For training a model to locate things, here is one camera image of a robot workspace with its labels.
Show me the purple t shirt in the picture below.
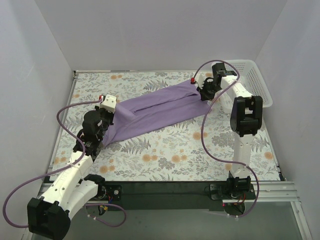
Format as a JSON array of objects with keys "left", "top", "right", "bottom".
[{"left": 102, "top": 81, "right": 209, "bottom": 146}]

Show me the white plastic basket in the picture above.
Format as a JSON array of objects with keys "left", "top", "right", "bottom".
[{"left": 219, "top": 59, "right": 273, "bottom": 114}]

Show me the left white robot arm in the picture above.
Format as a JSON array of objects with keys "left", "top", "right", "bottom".
[{"left": 27, "top": 107, "right": 115, "bottom": 240}]

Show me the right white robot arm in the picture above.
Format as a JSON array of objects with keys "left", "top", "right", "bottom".
[{"left": 193, "top": 60, "right": 263, "bottom": 202}]

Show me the floral patterned table mat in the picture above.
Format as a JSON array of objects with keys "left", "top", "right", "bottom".
[{"left": 49, "top": 71, "right": 281, "bottom": 182}]

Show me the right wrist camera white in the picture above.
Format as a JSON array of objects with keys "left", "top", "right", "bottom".
[{"left": 190, "top": 74, "right": 205, "bottom": 92}]

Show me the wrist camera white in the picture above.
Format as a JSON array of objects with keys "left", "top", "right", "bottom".
[
  {"left": 190, "top": 74, "right": 205, "bottom": 92},
  {"left": 99, "top": 94, "right": 117, "bottom": 114}
]

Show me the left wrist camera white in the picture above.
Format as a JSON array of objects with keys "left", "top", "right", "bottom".
[{"left": 99, "top": 94, "right": 117, "bottom": 114}]

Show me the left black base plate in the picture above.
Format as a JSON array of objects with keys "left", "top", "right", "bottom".
[{"left": 101, "top": 184, "right": 123, "bottom": 201}]

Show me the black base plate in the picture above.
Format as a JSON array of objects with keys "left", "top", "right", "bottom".
[
  {"left": 101, "top": 184, "right": 123, "bottom": 201},
  {"left": 204, "top": 182, "right": 256, "bottom": 201}
]

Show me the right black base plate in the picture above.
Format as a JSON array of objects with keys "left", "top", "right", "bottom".
[{"left": 204, "top": 182, "right": 256, "bottom": 201}]

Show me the aluminium frame rail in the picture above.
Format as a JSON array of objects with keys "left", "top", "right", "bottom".
[{"left": 37, "top": 181, "right": 301, "bottom": 203}]

